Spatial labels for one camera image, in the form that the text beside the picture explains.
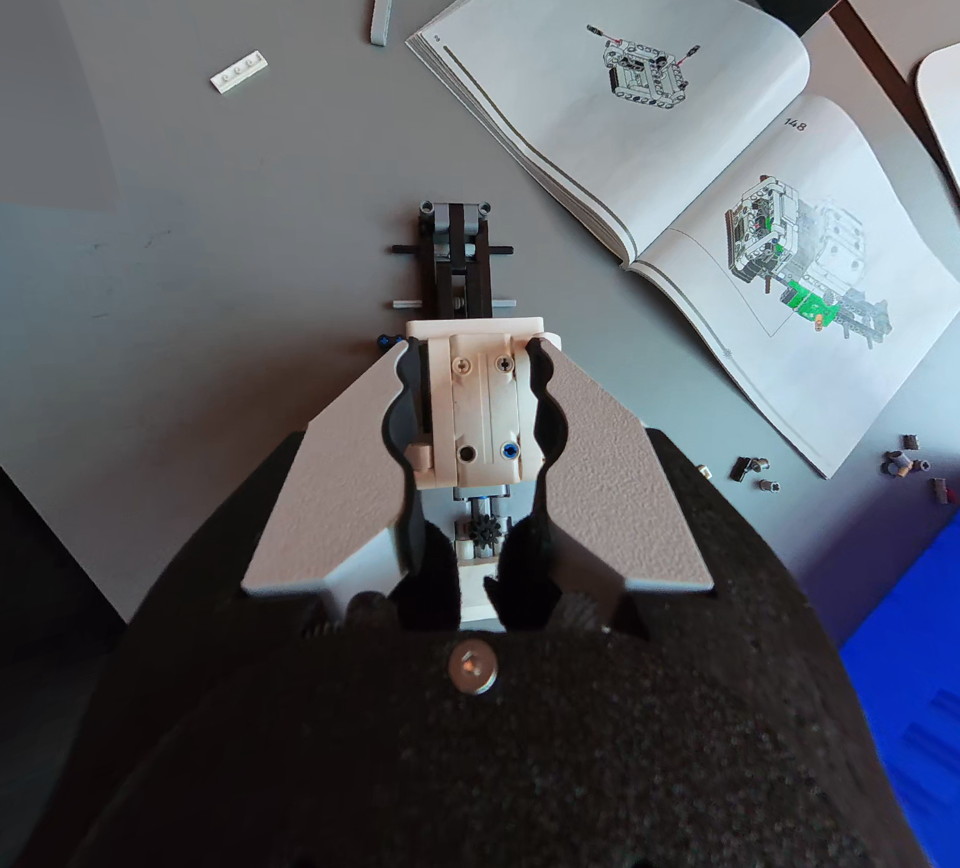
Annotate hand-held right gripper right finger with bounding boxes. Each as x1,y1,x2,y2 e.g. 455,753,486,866
525,337,716,595

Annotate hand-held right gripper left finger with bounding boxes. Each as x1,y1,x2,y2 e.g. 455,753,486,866
240,338,432,598

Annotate white lego truck model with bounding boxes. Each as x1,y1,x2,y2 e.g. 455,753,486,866
372,199,564,622

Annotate scattered small lego pieces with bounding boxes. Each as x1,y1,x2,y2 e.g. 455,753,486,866
697,433,960,505

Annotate lego instruction booklet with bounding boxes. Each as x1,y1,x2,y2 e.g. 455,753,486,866
405,0,960,481

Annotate white lego plate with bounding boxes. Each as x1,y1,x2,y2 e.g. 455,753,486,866
210,49,270,95

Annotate blue plastic bin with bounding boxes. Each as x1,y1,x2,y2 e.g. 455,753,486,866
838,512,960,868

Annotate document stand with white base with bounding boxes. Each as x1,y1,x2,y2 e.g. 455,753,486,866
915,42,960,205

